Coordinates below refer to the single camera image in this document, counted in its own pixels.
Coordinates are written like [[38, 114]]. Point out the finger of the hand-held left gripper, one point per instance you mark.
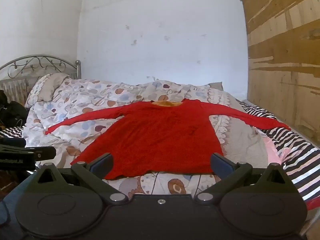
[[43, 153]]

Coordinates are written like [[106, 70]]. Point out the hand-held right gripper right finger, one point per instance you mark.
[[221, 165]]

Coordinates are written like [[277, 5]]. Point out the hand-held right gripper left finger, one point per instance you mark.
[[98, 165]]

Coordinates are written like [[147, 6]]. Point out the red long-sleeved top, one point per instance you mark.
[[160, 137]]

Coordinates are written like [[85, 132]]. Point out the black clothes pile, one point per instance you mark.
[[11, 112]]

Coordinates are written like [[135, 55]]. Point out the pink cloth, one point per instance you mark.
[[273, 150]]

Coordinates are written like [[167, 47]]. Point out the dotted pillow with grey panel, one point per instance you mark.
[[46, 87]]

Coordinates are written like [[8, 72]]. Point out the dotted white duvet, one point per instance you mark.
[[82, 100]]

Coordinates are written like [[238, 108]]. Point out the black and white striped sheet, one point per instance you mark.
[[300, 160]]

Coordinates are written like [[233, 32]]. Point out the wooden wardrobe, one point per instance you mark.
[[282, 55]]

